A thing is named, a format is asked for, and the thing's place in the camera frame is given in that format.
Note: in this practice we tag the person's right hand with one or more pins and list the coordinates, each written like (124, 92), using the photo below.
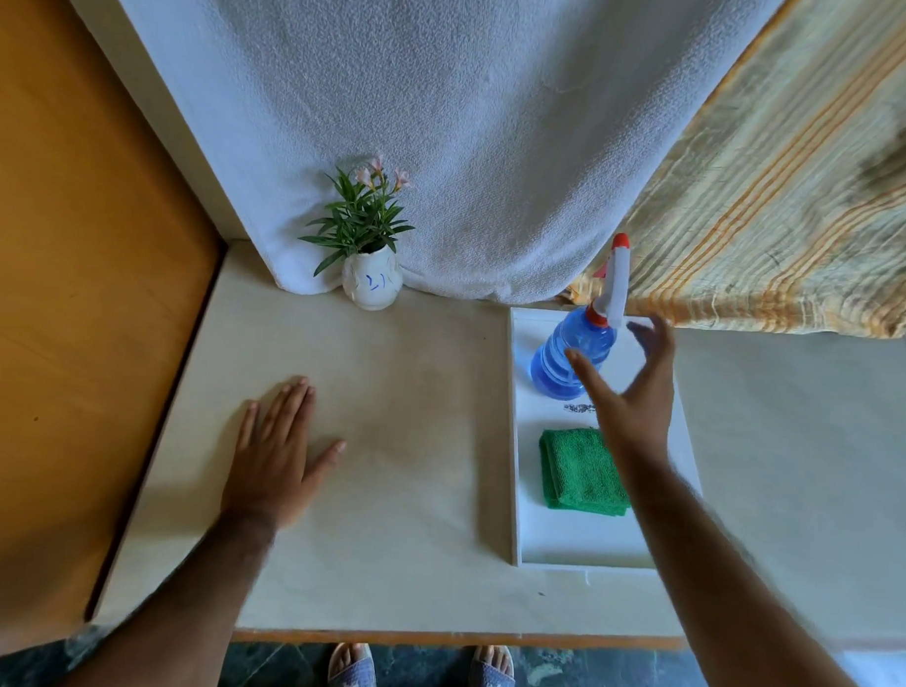
(643, 417)

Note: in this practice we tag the person's left hand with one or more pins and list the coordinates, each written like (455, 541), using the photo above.
(267, 474)

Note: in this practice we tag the person's left thumb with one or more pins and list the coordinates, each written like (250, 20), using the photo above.
(324, 462)

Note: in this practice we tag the person's left little finger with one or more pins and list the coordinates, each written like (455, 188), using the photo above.
(247, 424)

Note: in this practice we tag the person's left middle finger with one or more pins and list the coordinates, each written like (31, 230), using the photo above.
(287, 408)

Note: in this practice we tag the person's right thumb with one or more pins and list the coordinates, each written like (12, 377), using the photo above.
(590, 378)

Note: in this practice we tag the person's left forearm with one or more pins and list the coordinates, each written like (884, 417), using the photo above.
(184, 612)

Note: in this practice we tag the person's right forearm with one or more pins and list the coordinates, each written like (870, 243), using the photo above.
(719, 586)

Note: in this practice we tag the blue spray bottle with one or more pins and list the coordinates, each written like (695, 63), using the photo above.
(567, 355)

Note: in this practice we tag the green folded cloth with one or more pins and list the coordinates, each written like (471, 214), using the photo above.
(578, 470)

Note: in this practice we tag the white ceramic vase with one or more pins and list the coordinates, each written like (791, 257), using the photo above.
(372, 281)

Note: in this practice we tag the white rectangular tray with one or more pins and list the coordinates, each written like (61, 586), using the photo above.
(565, 540)

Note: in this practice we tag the green plant with pink flowers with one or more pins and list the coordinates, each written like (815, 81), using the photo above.
(361, 217)

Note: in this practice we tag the orange wooden door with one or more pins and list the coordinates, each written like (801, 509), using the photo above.
(76, 304)

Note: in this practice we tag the grey blue sandal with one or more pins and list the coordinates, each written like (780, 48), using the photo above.
(352, 677)
(491, 680)

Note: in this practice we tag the striped yellow curtain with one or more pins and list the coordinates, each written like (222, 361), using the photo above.
(799, 203)

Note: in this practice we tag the white towel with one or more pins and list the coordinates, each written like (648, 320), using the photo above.
(468, 125)

